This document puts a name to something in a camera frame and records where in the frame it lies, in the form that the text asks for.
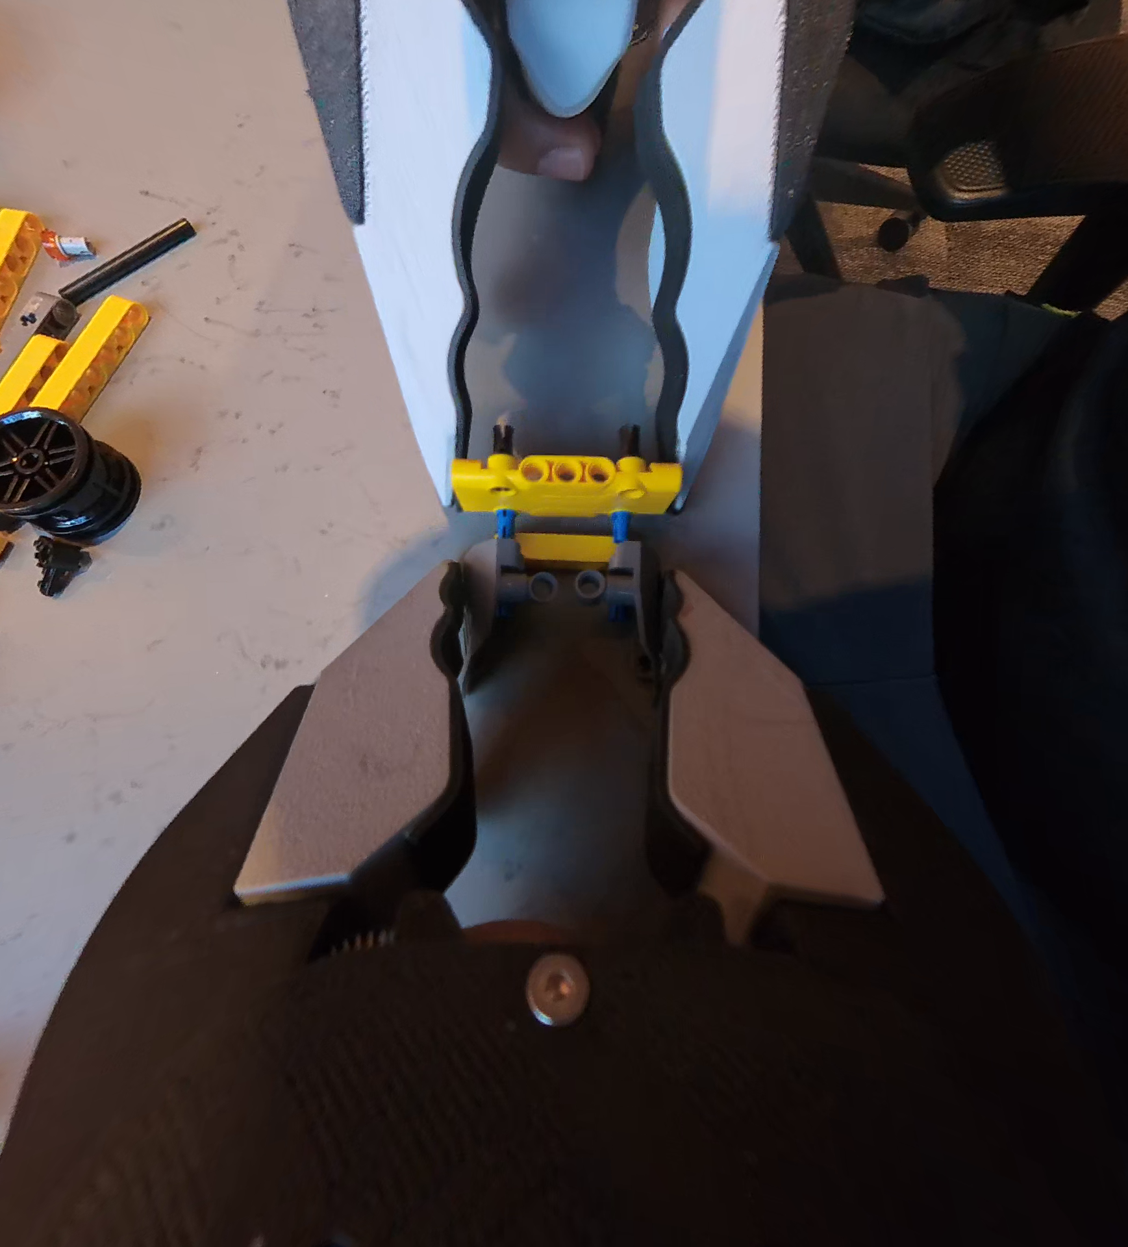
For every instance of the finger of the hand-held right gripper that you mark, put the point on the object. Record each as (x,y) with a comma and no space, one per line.
(419,195)
(730,195)

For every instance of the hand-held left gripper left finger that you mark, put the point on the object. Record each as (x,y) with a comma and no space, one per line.
(360,761)

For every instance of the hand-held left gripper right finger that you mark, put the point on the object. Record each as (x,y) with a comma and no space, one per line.
(759,770)

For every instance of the yellow frame brick with pins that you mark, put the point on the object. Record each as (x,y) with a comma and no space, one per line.
(565,497)

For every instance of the grey desk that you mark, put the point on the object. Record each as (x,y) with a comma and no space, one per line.
(234,635)

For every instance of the person's right hand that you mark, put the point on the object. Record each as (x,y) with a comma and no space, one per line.
(556,157)

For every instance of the short black axle rod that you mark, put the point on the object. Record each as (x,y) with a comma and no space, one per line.
(126,261)

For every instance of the person's grey trousers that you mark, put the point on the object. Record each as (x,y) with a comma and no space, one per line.
(847,439)

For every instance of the black office chair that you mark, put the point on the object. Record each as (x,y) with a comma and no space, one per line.
(1012,127)

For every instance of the black pin connector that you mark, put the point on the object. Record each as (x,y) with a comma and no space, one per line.
(63,565)

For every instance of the black toy wheel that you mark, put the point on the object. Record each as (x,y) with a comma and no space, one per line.
(107,488)

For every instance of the short yellow beam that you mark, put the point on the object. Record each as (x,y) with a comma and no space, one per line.
(19,385)

